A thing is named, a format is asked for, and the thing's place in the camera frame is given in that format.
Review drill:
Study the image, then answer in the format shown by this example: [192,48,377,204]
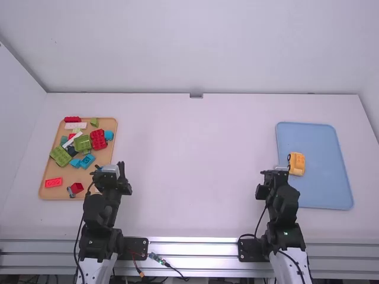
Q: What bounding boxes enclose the yellow toy car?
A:
[286,151,307,178]

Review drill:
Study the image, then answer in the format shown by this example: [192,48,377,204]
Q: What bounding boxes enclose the tan tray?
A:
[37,117,118,201]

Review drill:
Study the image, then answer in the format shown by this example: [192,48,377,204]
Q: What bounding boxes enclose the silver rails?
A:
[0,235,379,280]

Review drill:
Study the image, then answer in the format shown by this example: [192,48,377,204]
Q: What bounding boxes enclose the red and grey toy brick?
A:
[66,182,85,199]

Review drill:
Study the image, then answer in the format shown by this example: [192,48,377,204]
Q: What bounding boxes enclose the blue mat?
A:
[275,121,355,211]

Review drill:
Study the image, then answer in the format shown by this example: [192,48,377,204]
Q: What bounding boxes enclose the long white toy brick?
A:
[62,131,84,148]

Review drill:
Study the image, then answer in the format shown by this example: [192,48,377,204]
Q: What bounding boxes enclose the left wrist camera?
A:
[99,164,120,179]

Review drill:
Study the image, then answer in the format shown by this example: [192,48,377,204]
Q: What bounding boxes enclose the black cable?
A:
[164,262,191,281]
[238,204,269,252]
[73,179,96,284]

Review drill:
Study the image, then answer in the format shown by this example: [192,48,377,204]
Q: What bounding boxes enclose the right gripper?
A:
[259,169,290,191]

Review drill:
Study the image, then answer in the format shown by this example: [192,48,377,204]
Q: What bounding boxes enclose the large red toy brick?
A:
[89,128,108,151]

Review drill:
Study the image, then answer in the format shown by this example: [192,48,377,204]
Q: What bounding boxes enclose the flat red toy brick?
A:
[44,177,64,189]

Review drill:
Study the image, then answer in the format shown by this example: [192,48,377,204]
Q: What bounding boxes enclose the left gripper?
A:
[92,160,133,196]

